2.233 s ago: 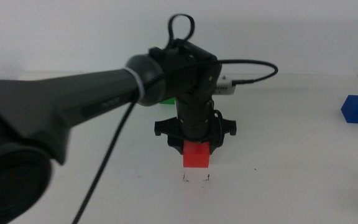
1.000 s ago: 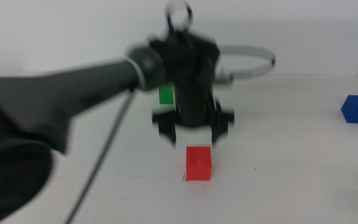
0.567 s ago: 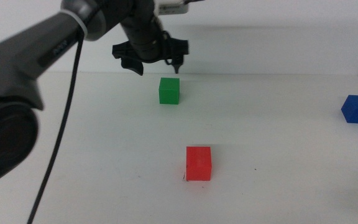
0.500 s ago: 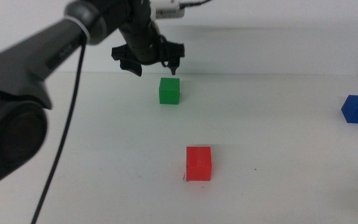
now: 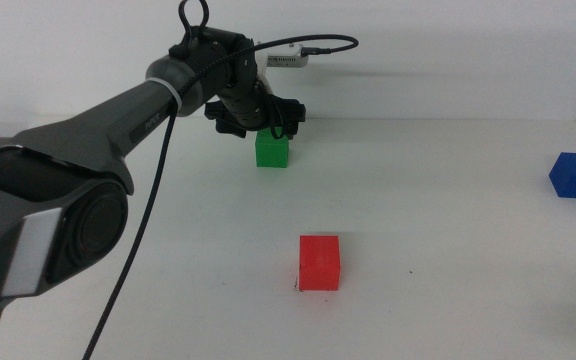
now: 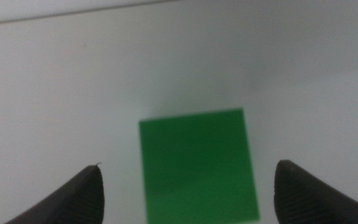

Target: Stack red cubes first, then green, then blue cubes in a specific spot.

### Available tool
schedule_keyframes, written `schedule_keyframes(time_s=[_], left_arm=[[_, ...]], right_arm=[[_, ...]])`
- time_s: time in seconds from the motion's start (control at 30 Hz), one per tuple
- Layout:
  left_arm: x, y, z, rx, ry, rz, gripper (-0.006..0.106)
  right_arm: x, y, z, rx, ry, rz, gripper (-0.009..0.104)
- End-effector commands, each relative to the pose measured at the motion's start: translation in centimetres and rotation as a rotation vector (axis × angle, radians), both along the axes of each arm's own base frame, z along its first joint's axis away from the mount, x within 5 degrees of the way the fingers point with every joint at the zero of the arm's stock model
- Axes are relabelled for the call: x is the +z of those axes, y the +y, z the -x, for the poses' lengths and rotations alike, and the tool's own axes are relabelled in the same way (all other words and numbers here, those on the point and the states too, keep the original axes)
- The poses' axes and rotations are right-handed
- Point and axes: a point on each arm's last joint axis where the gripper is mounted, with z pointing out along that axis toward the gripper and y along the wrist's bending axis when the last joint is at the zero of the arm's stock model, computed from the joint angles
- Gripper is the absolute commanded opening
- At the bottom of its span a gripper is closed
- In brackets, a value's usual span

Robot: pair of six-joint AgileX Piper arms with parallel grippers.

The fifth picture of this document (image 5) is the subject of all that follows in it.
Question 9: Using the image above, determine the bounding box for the green cube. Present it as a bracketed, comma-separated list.
[254, 126, 290, 169]

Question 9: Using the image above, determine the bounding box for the red cube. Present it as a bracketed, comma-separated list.
[298, 234, 342, 293]

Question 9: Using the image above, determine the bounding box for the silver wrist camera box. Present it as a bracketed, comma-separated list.
[257, 42, 312, 94]

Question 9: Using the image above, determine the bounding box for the white cable tie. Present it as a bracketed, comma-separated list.
[144, 76, 185, 113]

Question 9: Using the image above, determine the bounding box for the short black looped cable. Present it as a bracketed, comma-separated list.
[177, 0, 211, 40]

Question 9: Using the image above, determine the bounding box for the long black left arm cable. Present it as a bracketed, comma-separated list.
[81, 33, 361, 360]

